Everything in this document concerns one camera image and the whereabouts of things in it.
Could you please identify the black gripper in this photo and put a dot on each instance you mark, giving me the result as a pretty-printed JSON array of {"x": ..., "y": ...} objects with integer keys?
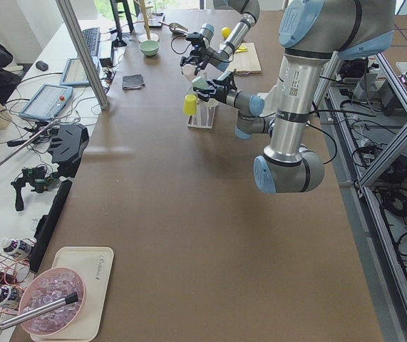
[
  {"x": 225, "y": 95},
  {"x": 204, "y": 54}
]

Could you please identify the pink cup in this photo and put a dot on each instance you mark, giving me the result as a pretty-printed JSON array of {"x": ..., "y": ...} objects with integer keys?
[{"x": 189, "y": 71}]

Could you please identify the mint green cup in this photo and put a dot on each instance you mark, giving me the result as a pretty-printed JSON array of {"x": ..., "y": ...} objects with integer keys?
[{"x": 200, "y": 83}]

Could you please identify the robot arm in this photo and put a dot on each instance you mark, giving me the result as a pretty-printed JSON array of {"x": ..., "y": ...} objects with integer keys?
[
  {"x": 310, "y": 32},
  {"x": 220, "y": 58}
]

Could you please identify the yellow cup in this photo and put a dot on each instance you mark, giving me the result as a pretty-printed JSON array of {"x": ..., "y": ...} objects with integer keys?
[{"x": 190, "y": 105}]

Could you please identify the metal scoop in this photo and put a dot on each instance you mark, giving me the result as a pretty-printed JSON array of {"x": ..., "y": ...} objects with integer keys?
[{"x": 175, "y": 28}]

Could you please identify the wooden cutting board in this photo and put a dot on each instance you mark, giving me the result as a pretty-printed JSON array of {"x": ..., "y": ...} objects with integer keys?
[{"x": 246, "y": 62}]

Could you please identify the yellow lemon upper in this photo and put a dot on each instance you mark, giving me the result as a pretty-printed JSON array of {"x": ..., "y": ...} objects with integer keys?
[{"x": 225, "y": 32}]

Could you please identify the green bowl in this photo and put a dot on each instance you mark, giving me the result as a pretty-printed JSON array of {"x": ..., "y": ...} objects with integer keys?
[{"x": 149, "y": 48}]

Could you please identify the yellow plastic knife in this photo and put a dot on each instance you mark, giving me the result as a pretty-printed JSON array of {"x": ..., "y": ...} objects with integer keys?
[{"x": 241, "y": 49}]

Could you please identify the wooden mug tree stand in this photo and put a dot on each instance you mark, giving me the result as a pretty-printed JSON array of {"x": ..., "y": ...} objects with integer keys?
[{"x": 148, "y": 36}]

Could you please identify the grey cloth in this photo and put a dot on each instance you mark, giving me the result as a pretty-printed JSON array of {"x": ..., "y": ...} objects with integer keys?
[{"x": 132, "y": 82}]

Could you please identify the black keyboard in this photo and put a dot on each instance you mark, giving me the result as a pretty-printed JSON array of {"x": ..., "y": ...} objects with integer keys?
[{"x": 91, "y": 37}]

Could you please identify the blue teach pendant far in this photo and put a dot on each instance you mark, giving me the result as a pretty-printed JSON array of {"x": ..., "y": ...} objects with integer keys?
[{"x": 74, "y": 74}]

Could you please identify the blue teach pendant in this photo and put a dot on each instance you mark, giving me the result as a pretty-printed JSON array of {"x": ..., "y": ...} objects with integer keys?
[
  {"x": 47, "y": 103},
  {"x": 74, "y": 74}
]

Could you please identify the blue teach pendant near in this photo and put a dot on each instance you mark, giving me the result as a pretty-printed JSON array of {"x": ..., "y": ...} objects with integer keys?
[{"x": 47, "y": 103}]

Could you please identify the black plastic stand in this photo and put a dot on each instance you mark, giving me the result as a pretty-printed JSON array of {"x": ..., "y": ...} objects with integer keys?
[{"x": 67, "y": 146}]

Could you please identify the black computer mouse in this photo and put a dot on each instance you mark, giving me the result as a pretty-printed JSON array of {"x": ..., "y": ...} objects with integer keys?
[{"x": 41, "y": 65}]

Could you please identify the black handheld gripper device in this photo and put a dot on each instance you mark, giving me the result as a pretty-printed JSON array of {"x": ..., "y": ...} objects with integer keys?
[{"x": 38, "y": 177}]

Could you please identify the metal rod tool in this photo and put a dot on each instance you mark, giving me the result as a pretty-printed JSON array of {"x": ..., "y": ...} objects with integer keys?
[{"x": 69, "y": 299}]

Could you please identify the white wire cup holder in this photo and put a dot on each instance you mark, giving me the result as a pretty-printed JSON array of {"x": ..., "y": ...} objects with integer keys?
[{"x": 205, "y": 115}]

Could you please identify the aluminium frame post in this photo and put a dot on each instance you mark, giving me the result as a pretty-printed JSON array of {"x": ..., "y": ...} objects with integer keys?
[{"x": 70, "y": 20}]

